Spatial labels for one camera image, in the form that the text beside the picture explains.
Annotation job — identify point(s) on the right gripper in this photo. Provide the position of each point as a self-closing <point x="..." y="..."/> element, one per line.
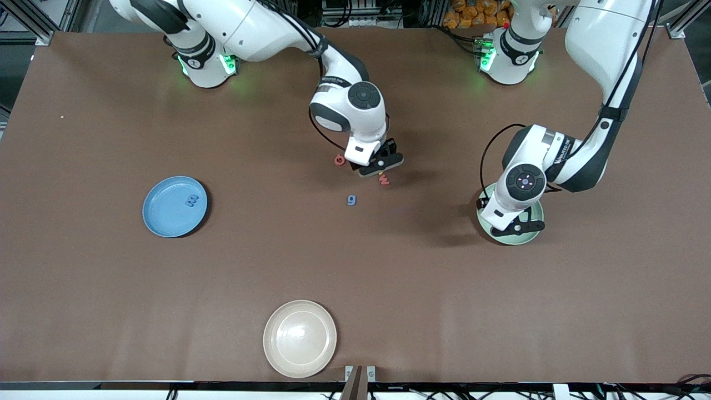
<point x="390" y="146"/>

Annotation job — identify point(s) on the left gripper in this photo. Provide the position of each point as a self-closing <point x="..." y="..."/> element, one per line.
<point x="479" y="203"/>

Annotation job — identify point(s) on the blue letter m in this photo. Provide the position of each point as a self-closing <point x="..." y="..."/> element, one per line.
<point x="192" y="200"/>

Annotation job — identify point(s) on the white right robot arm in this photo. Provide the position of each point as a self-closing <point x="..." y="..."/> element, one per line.
<point x="261" y="33"/>

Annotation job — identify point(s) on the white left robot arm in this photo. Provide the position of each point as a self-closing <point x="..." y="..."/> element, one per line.
<point x="602" y="44"/>

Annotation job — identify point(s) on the red letter G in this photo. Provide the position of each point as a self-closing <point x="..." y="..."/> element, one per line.
<point x="336" y="160"/>

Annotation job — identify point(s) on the green plate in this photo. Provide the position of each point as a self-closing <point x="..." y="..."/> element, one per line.
<point x="536" y="219"/>

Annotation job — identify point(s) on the blue letter g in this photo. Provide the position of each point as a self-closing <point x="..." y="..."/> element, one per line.
<point x="351" y="200"/>

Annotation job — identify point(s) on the black electronics box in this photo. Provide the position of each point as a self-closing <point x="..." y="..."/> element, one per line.
<point x="361" y="22"/>

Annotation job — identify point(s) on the orange packets pile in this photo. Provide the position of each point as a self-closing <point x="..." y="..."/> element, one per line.
<point x="461" y="16"/>

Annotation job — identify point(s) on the beige plate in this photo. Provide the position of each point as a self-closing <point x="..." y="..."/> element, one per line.
<point x="300" y="339"/>

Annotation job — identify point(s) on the blue plate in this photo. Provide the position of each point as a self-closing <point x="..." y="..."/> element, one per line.
<point x="166" y="214"/>

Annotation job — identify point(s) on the metal mount bracket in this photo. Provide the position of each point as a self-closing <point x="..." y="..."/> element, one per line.
<point x="355" y="383"/>

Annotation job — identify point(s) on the aluminium frame post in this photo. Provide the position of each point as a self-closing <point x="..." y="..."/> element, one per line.
<point x="680" y="28"/>
<point x="41" y="30"/>

